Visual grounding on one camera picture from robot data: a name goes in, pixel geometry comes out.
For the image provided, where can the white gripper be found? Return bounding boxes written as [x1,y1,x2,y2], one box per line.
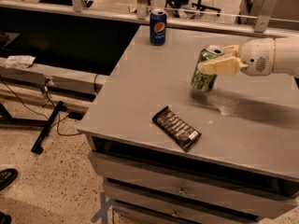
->
[197,38,275,77]

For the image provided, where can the green soda can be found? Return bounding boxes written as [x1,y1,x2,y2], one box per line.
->
[191,45,224,92]

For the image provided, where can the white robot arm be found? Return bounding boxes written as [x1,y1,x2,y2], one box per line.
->
[197,36,299,78]

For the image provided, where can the blue pepsi can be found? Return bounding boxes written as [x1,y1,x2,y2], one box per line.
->
[149,8,167,46]

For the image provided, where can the black rxbar chocolate wrapper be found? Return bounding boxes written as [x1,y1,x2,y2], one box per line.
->
[152,106,202,152]

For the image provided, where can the grey drawer cabinet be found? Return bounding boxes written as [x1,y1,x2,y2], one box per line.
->
[78,26,299,224]

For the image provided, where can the upper grey drawer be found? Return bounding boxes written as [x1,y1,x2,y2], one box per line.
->
[89,152,297,218]

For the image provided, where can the grey drawer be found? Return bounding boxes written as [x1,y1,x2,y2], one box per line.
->
[104,180,256,224]
[89,152,297,218]

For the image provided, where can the lower grey drawer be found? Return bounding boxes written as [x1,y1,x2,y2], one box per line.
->
[104,180,256,224]

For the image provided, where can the grey side bench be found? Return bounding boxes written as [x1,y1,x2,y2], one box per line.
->
[0,58,108,99]

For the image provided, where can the black table leg bar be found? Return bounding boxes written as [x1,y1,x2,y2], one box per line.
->
[31,101,64,154]

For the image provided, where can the white crumpled cloth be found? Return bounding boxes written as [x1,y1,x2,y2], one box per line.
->
[4,55,36,69]

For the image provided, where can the black shoe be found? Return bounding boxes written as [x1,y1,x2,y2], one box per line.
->
[0,168,18,190]

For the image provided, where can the grey metal rail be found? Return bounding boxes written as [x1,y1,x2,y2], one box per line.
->
[0,0,299,37]

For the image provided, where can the black cable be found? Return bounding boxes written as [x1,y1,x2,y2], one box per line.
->
[0,74,99,137]

